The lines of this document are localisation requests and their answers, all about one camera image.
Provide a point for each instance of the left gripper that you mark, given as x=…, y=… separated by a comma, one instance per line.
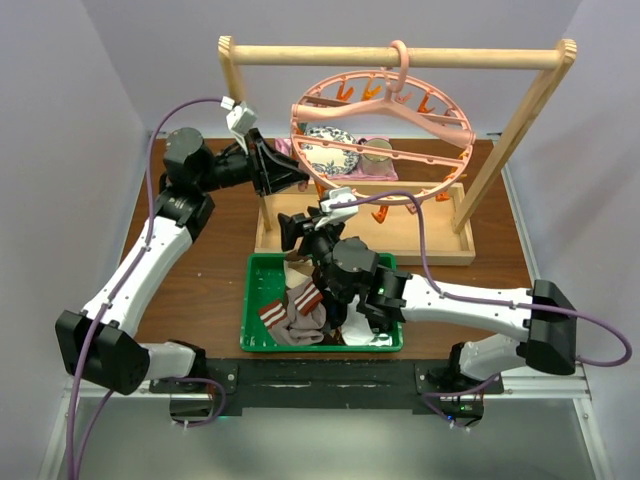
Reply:
x=275, y=170

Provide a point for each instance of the floral ceramic plate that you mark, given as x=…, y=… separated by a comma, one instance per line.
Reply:
x=331, y=161

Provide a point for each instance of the orange clothespin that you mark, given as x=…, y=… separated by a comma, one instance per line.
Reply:
x=380, y=214

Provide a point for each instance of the wooden hanging rack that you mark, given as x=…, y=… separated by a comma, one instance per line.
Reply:
x=427, y=214

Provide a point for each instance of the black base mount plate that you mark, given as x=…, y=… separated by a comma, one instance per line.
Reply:
x=324, y=384

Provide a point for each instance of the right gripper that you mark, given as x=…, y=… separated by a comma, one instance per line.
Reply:
x=298, y=225

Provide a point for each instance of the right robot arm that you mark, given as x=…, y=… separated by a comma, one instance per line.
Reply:
x=527, y=327

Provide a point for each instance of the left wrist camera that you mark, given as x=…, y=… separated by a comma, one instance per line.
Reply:
x=240, y=117

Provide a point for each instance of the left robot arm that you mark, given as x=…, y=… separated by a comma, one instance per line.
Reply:
x=98, y=343

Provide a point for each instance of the grey sock with red stripes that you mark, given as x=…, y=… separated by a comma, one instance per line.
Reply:
x=298, y=319

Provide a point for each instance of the brown and cream sock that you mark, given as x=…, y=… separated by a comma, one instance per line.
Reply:
x=297, y=269

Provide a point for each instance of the green plastic tray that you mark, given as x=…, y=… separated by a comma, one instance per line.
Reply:
x=265, y=283

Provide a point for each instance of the pink round clip hanger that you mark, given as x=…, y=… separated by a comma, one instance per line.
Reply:
x=380, y=130

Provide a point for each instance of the pink cloth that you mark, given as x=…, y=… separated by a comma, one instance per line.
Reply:
x=357, y=174

